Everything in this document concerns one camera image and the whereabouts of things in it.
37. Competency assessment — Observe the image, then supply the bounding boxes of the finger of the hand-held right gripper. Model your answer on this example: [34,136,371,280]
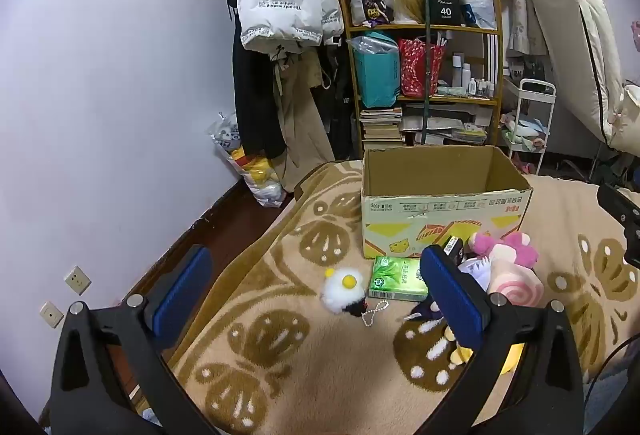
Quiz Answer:
[623,224,640,269]
[597,182,640,225]

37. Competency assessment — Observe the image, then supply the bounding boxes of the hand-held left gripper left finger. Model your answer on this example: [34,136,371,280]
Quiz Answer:
[42,244,221,435]

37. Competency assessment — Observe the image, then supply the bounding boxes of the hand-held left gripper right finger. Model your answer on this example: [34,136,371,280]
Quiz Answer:
[419,244,586,435]

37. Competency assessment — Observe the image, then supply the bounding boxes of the white-haired blindfolded plush doll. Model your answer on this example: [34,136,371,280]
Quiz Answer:
[402,256,493,322]

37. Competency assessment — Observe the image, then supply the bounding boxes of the pink plush bear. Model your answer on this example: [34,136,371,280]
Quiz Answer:
[467,231,540,268]

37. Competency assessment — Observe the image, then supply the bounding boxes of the printed cardboard box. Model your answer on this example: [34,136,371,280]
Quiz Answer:
[361,145,533,261]

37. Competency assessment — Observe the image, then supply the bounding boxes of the black tissue pack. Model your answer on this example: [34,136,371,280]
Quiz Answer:
[442,236,466,266]

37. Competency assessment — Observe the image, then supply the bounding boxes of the green tissue pack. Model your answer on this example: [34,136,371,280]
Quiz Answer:
[367,256,430,303]

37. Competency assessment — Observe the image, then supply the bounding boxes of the pink swirl roll plush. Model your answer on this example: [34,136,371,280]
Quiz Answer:
[487,257,545,308]

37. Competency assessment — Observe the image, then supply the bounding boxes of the yellow plush toy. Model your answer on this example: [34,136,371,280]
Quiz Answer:
[447,327,523,373]

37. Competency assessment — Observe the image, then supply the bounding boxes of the beige brown patterned blanket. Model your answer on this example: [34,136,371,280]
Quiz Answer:
[165,159,640,435]

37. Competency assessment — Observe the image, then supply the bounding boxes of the plastic bag of plush toys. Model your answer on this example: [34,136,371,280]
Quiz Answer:
[209,112,287,208]

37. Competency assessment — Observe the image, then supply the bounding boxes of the grey cloth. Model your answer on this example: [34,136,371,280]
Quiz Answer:
[582,350,640,435]

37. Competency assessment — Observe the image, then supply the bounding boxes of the pile of papers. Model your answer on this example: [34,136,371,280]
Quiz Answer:
[402,102,493,146]

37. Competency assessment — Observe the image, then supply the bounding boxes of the stack of old books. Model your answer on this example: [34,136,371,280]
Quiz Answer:
[360,107,405,150]

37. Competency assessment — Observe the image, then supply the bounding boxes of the white upright mattress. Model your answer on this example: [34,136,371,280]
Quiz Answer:
[522,0,640,150]

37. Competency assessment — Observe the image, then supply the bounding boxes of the group of toiletry bottles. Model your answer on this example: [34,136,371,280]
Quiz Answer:
[451,52,496,98]

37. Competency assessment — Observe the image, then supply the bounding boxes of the beige hanging trousers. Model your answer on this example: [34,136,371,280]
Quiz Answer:
[272,47,333,193]

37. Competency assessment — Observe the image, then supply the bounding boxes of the black hanging garment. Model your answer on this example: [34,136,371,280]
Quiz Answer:
[227,0,286,160]

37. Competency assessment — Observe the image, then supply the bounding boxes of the dark hanging coat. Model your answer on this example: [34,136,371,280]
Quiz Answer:
[320,40,362,160]

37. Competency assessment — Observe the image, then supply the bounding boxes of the red patterned bag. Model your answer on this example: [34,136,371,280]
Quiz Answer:
[398,37,446,98]

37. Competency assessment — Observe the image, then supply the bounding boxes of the green pole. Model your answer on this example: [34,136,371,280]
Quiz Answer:
[420,0,434,146]

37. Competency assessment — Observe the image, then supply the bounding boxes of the teal storage bag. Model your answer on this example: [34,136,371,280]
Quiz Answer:
[347,32,401,109]

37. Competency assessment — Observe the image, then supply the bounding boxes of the wooden shelf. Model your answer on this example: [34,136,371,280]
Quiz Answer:
[337,0,503,160]

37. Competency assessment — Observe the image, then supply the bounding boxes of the black square box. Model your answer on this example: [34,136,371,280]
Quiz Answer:
[427,0,463,26]

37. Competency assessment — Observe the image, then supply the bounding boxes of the white wall outlet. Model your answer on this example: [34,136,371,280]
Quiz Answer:
[40,301,65,330]
[64,266,92,296]

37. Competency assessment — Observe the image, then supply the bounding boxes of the fried egg plush keychain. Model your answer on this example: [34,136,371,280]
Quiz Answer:
[320,267,391,328]

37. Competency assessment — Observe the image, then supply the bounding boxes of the white wire cart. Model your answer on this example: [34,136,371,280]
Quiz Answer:
[500,79,557,176]

